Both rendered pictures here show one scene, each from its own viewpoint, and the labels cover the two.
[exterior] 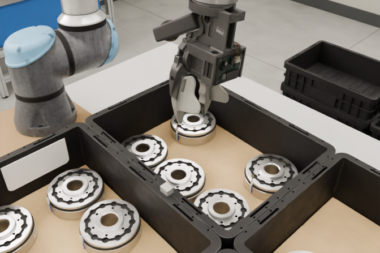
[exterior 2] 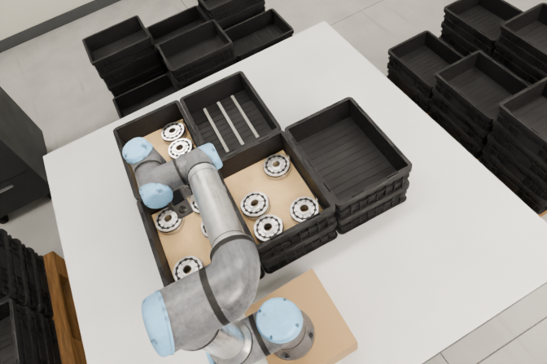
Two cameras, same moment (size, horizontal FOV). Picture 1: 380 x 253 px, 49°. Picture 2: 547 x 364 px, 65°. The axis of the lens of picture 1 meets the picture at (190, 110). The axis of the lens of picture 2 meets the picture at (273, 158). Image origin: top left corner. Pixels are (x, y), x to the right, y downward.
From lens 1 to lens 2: 1.49 m
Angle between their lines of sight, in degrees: 88
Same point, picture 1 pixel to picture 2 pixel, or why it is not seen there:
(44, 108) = not seen: hidden behind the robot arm
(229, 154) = (180, 247)
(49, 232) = (284, 212)
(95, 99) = not seen: outside the picture
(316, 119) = (89, 322)
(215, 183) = (197, 227)
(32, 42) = (273, 300)
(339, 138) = (92, 296)
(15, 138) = (312, 311)
